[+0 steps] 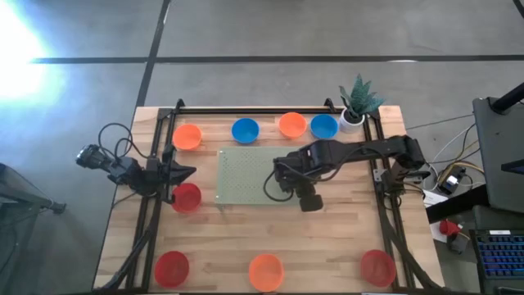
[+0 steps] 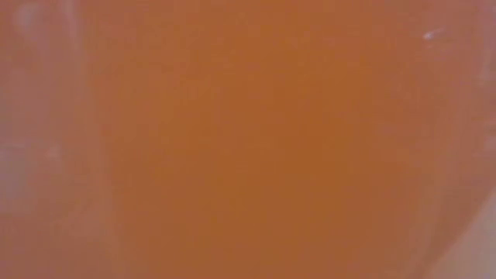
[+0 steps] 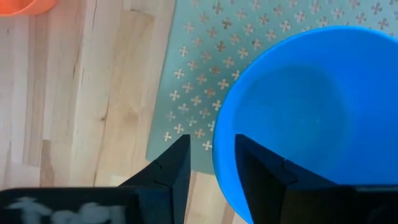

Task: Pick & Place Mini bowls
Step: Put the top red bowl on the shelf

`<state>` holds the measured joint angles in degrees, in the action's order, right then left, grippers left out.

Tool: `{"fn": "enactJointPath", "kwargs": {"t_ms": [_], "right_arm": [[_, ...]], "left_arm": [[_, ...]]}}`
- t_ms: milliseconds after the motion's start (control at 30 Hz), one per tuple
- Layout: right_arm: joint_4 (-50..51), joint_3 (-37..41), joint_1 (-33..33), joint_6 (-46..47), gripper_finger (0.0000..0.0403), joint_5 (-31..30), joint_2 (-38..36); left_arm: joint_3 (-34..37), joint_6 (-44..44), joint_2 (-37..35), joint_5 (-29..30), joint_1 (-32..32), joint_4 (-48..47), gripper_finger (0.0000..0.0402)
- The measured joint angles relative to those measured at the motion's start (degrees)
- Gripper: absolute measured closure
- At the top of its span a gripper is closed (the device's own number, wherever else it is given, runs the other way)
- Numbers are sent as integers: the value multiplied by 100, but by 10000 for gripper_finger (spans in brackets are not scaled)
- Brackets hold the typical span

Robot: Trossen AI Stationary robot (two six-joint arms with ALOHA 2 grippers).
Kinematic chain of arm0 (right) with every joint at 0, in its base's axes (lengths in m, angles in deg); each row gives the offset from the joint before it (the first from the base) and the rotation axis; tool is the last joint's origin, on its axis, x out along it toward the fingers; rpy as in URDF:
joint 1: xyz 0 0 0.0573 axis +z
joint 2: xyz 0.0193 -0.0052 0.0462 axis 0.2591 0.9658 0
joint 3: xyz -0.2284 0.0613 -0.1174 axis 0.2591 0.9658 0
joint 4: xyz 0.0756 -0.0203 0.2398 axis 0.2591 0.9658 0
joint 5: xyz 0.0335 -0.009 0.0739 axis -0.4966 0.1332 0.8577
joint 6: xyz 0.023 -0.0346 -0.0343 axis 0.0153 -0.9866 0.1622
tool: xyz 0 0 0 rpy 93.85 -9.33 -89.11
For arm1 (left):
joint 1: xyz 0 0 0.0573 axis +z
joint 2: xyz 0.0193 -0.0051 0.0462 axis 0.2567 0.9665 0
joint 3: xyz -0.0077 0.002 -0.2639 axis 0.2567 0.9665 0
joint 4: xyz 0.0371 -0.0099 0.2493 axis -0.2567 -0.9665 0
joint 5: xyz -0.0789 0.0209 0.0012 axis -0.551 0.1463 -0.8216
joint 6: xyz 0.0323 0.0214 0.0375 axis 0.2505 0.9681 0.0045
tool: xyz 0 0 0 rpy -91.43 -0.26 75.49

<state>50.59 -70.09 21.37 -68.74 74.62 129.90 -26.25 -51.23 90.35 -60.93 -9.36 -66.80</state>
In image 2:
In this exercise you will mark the orange plastic mini bowl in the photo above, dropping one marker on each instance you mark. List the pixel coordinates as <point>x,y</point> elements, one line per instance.
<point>248,139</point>

